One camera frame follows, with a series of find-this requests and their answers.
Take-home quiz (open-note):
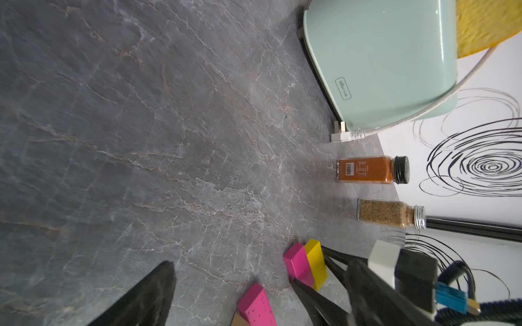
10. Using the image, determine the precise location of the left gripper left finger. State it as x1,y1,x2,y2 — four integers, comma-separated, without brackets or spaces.
90,261,176,325

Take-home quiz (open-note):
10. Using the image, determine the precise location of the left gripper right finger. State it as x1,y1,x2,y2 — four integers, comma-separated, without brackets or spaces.
345,260,436,325

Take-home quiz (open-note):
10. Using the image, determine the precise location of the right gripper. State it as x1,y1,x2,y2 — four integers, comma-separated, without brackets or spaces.
291,247,438,326

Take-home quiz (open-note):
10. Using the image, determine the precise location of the magenta speckled block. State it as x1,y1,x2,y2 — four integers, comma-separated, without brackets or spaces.
237,283,277,326

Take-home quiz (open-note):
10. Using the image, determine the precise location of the tan triangle block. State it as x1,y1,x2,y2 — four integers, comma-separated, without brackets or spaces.
231,312,250,326

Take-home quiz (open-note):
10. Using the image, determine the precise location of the yellow block near magenta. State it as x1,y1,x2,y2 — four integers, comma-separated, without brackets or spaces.
304,239,328,291

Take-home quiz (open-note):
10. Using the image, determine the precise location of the magenta block beside yellow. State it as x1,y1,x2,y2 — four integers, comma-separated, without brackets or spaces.
284,243,314,287

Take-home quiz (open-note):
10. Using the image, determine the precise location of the brown spice jar silver lid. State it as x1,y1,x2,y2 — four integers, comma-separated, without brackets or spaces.
357,199,427,230

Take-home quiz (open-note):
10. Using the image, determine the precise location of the red pepper spice jar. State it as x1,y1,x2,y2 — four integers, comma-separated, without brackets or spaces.
337,156,410,184

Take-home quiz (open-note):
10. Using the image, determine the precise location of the mint green toaster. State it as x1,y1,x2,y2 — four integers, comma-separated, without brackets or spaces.
300,0,458,130

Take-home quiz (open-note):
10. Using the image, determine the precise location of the front yellow toast slice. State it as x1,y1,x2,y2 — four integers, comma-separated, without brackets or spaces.
455,0,521,58

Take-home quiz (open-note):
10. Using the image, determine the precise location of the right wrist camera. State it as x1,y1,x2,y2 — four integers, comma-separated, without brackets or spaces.
368,239,482,326

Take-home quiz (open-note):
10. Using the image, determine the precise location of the white toaster power cable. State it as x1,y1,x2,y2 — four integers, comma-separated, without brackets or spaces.
330,44,498,143

